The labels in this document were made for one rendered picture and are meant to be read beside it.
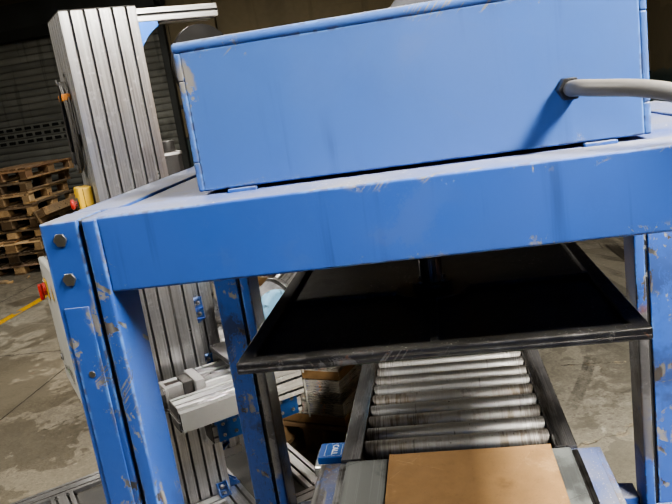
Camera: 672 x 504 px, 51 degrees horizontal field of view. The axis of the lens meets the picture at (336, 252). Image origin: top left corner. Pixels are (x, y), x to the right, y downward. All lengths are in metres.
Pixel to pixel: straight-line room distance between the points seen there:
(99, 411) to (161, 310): 1.60
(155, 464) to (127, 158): 1.61
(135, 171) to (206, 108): 1.54
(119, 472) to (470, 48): 0.73
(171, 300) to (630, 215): 1.96
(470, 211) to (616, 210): 0.16
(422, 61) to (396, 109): 0.07
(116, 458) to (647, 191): 0.75
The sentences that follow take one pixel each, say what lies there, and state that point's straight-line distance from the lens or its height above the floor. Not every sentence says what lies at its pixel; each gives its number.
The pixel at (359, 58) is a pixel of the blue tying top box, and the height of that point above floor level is 1.69.
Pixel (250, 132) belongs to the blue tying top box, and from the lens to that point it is 0.96.
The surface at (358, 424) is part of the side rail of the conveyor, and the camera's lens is 1.90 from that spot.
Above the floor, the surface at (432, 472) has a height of 0.80.
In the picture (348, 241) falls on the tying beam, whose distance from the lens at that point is 0.84.
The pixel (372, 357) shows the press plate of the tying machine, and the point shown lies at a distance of 0.95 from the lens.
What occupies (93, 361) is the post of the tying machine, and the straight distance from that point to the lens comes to 0.98.
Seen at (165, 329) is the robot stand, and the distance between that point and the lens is 2.61.
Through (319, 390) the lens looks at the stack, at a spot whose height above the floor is 0.32.
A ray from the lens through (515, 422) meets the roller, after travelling 1.85.
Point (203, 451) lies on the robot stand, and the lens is 2.79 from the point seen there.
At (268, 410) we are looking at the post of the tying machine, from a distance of 1.62.
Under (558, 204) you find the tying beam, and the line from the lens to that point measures 0.84.
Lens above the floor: 1.66
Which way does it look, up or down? 13 degrees down
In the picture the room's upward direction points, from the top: 8 degrees counter-clockwise
